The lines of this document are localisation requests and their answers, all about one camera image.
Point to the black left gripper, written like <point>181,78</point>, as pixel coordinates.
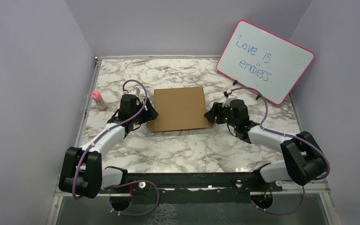
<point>150,114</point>

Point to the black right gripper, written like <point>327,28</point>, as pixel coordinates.
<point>216,110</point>

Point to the brown cardboard box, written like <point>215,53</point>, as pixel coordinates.
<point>179,109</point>

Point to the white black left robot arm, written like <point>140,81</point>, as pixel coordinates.
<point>82,173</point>

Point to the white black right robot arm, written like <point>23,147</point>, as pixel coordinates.
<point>303,161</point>

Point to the pink capped small bottle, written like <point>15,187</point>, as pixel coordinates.
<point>98,99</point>

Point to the pink framed whiteboard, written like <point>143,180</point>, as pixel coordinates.
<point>264,61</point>

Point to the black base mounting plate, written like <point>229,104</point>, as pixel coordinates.
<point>185,188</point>

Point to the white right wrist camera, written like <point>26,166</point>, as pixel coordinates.
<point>229,96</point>

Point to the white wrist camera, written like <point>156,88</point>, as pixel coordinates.
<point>135,91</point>
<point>229,96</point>

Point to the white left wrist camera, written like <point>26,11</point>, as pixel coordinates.
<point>135,91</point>

